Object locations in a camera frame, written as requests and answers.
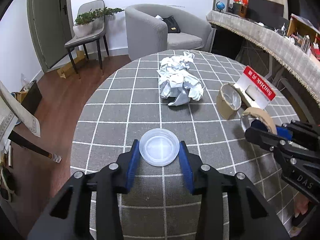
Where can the wooden speaker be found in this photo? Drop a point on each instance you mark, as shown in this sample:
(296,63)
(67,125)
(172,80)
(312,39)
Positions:
(241,10)

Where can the white sneaker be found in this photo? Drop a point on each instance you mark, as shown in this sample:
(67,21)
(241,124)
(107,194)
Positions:
(6,185)

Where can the wide cardboard tape roll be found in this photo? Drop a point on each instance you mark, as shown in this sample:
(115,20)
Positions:
(225,107)

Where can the black monitor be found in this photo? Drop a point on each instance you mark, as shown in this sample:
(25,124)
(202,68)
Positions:
(265,8)

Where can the white glue bottle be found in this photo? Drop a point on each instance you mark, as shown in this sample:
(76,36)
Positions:
(283,28)

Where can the white paper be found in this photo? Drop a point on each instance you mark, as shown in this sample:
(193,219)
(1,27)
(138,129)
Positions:
(178,80)

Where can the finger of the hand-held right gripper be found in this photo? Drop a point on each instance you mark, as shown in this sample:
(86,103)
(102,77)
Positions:
(262,138)
(285,133)

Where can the small blue globe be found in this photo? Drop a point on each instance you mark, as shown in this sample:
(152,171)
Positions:
(220,5)

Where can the potted plant in grey pot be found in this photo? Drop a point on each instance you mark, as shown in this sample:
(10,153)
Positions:
(107,11)

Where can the open cardboard box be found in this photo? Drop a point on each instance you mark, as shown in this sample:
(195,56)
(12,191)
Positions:
(300,30)

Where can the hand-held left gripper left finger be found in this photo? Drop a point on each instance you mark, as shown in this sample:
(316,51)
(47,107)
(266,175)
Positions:
(132,162)

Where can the dark wooden table leg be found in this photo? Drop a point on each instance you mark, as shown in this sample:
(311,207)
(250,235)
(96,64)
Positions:
(32,147)

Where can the beige patterned tablecloth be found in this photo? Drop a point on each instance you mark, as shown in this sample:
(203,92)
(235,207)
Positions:
(15,112)

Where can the person's right hand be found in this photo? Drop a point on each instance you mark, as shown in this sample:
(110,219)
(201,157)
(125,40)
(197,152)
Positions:
(301,206)

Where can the grey dining chair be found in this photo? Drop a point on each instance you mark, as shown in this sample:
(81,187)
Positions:
(90,5)

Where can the grey door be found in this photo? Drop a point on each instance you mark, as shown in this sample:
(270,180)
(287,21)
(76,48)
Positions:
(47,25)

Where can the black handbag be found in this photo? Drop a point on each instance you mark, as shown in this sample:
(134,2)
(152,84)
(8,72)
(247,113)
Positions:
(172,25)

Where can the flat cardboard box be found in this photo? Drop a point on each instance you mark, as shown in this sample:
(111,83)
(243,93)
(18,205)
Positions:
(68,67)

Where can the clear plastic lid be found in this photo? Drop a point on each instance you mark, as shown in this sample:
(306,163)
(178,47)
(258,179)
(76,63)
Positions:
(160,147)

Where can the grey checked tablecloth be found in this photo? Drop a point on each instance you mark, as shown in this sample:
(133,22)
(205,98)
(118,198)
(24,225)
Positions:
(125,100)

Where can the narrow cardboard tape roll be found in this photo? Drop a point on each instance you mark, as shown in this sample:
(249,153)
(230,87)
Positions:
(265,117)

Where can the small black bin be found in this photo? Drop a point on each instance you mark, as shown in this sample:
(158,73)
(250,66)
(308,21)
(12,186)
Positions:
(32,97)

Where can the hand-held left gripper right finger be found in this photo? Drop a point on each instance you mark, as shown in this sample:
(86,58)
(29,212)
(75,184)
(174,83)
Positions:
(186,165)

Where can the potted plant in white pot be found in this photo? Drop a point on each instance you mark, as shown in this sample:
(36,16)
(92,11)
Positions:
(82,30)

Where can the grey armchair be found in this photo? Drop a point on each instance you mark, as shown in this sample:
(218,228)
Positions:
(150,27)

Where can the red and white card packaging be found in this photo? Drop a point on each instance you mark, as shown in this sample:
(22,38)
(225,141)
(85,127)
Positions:
(260,85)

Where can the beige fringed desk cloth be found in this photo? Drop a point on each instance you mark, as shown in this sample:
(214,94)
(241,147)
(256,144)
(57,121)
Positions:
(262,35)

